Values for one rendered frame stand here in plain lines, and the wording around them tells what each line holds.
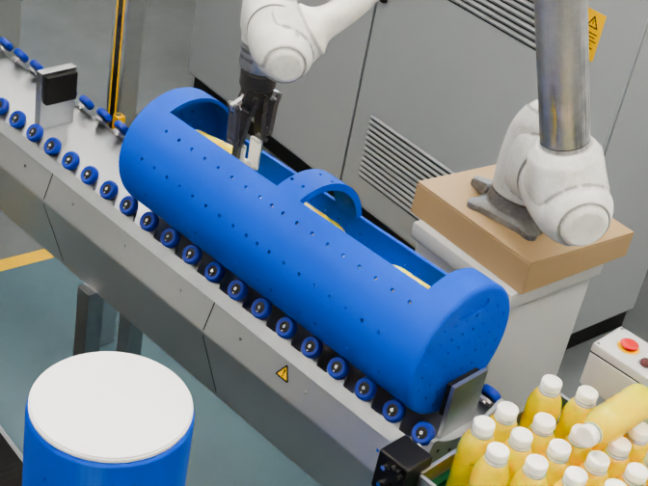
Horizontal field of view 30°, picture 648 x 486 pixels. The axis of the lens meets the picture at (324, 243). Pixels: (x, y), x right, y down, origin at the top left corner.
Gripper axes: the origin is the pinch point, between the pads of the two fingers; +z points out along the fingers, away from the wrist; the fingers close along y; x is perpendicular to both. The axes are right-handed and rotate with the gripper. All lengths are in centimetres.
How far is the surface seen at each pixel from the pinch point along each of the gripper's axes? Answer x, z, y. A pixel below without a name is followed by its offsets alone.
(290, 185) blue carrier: 18.0, -3.9, 5.0
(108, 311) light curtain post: -80, 106, -33
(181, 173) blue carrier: -5.2, 3.2, 12.8
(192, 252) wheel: -1.5, 21.7, 10.5
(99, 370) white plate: 26, 15, 55
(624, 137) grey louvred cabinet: 7, 32, -154
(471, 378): 66, 13, 1
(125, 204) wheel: -24.1, 22.0, 11.0
